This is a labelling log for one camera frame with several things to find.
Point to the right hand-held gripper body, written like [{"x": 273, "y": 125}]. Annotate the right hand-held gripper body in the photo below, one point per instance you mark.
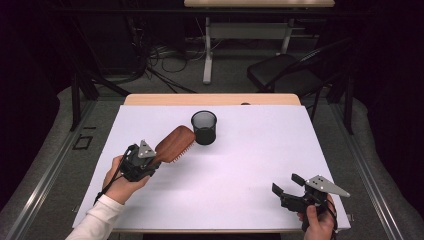
[{"x": 325, "y": 186}]

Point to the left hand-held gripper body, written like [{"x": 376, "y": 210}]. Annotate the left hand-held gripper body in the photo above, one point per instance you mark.
[{"x": 138, "y": 166}]

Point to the wooden hairbrush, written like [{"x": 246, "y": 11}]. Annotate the wooden hairbrush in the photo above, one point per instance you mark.
[{"x": 175, "y": 143}]

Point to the black mesh cup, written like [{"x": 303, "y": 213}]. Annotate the black mesh cup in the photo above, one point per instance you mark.
[{"x": 204, "y": 133}]

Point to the person's left hand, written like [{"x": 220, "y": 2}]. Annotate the person's left hand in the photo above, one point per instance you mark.
[{"x": 121, "y": 188}]

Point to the person's right hand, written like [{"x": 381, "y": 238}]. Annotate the person's right hand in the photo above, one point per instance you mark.
[{"x": 318, "y": 230}]

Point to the white table sheet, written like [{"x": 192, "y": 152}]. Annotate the white table sheet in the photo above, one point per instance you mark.
[{"x": 250, "y": 160}]

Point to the black metal stand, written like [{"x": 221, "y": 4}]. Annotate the black metal stand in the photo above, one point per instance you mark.
[
  {"x": 76, "y": 100},
  {"x": 348, "y": 106}
]

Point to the black folding chair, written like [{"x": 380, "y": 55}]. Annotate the black folding chair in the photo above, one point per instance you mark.
[{"x": 283, "y": 75}]

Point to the white-legged desk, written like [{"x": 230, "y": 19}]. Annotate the white-legged desk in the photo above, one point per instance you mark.
[{"x": 250, "y": 30}]

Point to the grey floor rail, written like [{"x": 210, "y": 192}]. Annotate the grey floor rail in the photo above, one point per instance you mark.
[
  {"x": 50, "y": 170},
  {"x": 365, "y": 170}
]

